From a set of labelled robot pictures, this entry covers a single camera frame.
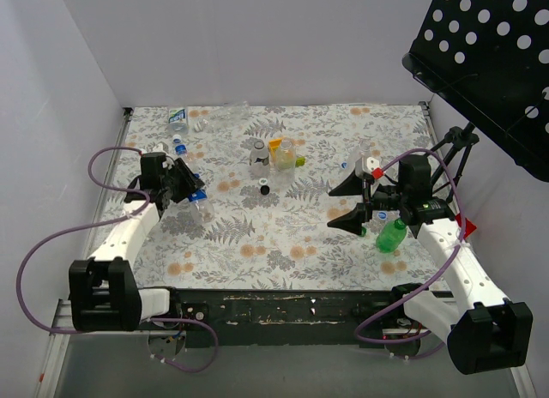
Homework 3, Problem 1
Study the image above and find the yellow green toy basket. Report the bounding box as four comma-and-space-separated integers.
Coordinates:
268, 138, 306, 167

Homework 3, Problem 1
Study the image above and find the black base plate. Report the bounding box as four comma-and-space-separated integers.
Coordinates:
166, 288, 445, 350

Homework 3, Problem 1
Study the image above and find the green plastic bottle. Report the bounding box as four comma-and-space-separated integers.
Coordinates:
376, 219, 407, 253

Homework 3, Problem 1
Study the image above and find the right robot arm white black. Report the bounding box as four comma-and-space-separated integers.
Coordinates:
328, 148, 533, 375

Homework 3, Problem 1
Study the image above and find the black tripod stand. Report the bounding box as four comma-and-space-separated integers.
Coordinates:
431, 122, 480, 194

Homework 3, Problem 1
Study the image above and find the aluminium frame rail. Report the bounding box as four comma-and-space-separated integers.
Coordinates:
51, 299, 83, 335

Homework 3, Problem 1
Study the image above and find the purple cable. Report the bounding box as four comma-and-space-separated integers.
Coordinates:
353, 148, 467, 359
15, 145, 219, 373

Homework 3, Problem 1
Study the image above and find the clear bottle blue label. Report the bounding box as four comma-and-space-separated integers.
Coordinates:
178, 150, 214, 225

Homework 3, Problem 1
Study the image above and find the bottle green white label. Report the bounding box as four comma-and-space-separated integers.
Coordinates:
168, 107, 189, 136

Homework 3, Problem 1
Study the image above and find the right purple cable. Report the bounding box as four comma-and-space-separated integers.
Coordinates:
353, 148, 467, 359

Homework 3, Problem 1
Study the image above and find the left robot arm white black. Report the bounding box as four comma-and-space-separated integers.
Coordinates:
69, 152, 204, 332

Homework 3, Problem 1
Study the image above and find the clear bottle black cap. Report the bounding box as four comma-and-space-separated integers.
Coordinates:
249, 140, 270, 178

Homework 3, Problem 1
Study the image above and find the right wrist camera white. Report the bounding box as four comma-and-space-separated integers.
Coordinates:
353, 156, 384, 184

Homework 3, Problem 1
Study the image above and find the floral tablecloth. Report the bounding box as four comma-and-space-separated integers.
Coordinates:
134, 103, 437, 291

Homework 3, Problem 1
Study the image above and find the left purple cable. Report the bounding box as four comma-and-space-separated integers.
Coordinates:
15, 145, 219, 373

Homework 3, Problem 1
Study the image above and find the clear uncapped bottle right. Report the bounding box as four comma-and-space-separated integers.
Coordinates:
347, 139, 371, 170

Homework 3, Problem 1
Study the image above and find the red box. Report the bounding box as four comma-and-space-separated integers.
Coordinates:
455, 214, 477, 239

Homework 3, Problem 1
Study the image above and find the black perforated music stand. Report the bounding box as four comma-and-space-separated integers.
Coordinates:
402, 0, 548, 182

